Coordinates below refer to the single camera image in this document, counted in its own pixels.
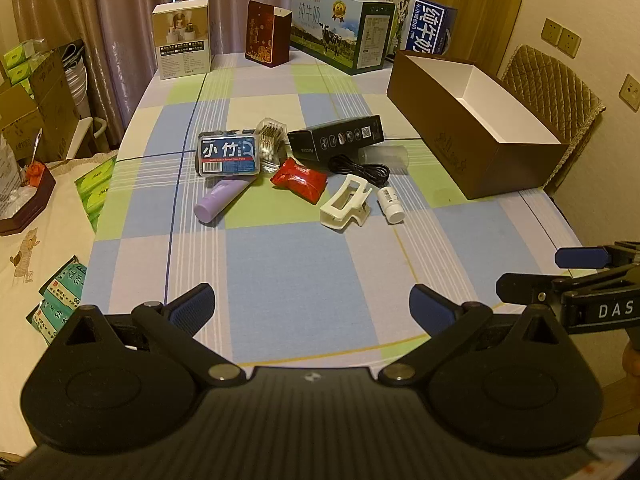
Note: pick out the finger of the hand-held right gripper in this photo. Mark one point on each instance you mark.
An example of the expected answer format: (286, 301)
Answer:
(525, 286)
(580, 257)

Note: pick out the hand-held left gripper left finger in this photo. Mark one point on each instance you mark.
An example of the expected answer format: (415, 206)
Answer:
(192, 307)

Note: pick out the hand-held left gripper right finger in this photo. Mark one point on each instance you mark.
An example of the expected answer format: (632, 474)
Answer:
(429, 309)

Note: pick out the purple tube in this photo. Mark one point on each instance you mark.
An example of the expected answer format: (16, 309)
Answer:
(217, 202)

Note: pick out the small white bottle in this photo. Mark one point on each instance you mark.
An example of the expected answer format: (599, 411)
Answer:
(391, 205)

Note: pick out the white hair clip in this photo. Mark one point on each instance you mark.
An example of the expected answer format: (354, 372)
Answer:
(345, 207)

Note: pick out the blue label floss pick box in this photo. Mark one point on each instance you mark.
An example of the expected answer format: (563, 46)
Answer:
(229, 155)

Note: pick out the clear plastic container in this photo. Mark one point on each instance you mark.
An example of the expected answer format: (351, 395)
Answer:
(390, 156)

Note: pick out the red snack packet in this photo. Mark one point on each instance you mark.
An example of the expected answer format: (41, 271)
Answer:
(300, 179)

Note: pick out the brown cardboard box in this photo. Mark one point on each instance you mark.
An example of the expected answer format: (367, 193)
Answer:
(450, 135)

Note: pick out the clear cotton swab pack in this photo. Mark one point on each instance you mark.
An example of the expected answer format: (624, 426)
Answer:
(271, 142)

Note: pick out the black product box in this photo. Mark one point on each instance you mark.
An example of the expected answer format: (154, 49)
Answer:
(335, 135)

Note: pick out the plaid tablecloth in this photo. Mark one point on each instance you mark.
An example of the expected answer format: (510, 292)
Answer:
(300, 260)

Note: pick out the green medicine packet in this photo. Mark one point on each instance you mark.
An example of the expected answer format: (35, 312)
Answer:
(67, 282)
(47, 322)

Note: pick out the green tissue pack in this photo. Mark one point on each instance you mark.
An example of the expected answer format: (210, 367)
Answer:
(95, 195)

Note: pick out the white embroidered cloth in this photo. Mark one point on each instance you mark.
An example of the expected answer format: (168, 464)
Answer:
(45, 260)

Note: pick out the chair with quilted cover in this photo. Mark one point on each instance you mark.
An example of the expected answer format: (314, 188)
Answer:
(550, 90)

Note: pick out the dark red wooden box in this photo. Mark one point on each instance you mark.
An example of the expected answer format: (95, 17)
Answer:
(30, 205)

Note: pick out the white chair back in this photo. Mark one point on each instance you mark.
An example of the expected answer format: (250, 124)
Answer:
(82, 135)

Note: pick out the crinkled plastic bag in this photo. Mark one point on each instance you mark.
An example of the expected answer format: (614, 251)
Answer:
(10, 180)

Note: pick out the stack of cardboard boxes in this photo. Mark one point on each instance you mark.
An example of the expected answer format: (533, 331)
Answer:
(50, 100)

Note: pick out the stack of white bowls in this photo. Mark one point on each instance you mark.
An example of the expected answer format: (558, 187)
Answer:
(75, 80)

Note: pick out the white product box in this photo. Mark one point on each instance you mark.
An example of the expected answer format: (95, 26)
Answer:
(182, 45)

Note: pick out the blue milk carton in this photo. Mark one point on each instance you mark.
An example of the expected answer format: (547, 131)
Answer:
(425, 25)

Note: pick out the dark red paper box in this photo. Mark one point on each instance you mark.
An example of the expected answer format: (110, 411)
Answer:
(265, 35)

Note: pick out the beige curtain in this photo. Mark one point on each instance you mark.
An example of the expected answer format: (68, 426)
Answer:
(120, 20)

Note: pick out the green tissue packs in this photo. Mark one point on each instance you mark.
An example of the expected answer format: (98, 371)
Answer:
(22, 60)

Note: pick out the green milk carton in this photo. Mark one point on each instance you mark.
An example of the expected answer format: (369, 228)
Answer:
(330, 25)

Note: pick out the single wall socket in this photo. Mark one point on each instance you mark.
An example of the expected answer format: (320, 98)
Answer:
(631, 92)

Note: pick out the double wall socket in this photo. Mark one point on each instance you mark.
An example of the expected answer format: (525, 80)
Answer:
(561, 37)

